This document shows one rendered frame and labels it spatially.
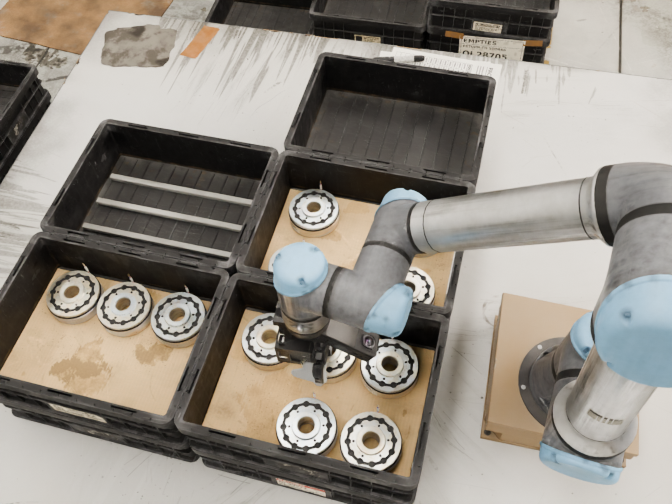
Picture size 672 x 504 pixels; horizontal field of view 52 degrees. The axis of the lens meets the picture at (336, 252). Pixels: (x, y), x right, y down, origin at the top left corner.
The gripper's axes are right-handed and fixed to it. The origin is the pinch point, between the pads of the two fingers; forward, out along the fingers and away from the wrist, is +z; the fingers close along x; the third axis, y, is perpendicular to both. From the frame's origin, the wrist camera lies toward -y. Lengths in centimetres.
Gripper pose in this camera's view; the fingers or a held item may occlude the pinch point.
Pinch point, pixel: (326, 369)
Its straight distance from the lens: 124.7
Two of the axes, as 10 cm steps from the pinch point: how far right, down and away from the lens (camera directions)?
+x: -1.8, 8.3, -5.3
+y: -9.8, -1.3, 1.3
